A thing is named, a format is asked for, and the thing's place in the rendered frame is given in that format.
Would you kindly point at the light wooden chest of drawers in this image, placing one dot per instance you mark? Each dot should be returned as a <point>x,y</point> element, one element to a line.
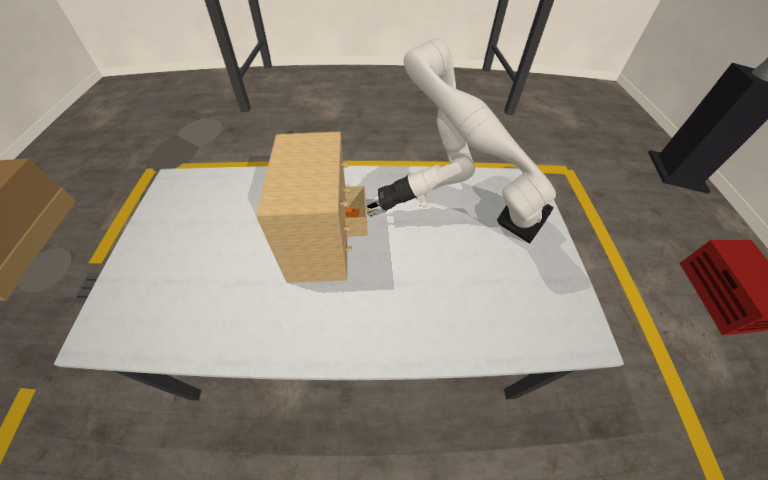
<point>298,208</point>

